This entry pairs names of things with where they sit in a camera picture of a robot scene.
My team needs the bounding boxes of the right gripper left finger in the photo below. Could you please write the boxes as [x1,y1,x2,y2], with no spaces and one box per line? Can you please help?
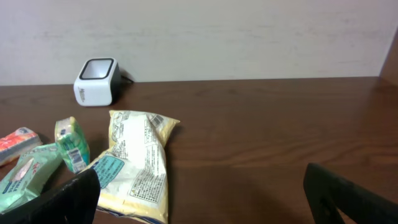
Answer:
[1,169,100,224]

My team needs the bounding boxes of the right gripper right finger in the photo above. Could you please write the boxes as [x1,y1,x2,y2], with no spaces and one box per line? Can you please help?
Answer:
[303,163,397,224]

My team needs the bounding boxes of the teal Kleenex tissue pack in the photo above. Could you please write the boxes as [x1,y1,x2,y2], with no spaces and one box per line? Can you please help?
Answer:
[55,116,90,174]

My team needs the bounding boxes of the mint green wet wipes pack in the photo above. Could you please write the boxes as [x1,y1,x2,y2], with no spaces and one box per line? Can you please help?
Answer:
[1,143,63,214]

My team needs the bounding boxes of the cream yellow snack bag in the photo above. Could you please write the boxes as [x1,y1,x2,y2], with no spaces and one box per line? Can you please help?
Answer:
[89,110,179,223]

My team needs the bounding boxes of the orange Kleenex tissue pack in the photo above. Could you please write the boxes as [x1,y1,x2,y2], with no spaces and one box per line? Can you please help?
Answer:
[1,127,42,166]

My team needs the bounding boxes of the white barcode scanner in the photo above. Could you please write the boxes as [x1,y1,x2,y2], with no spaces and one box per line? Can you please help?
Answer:
[73,57,121,106]

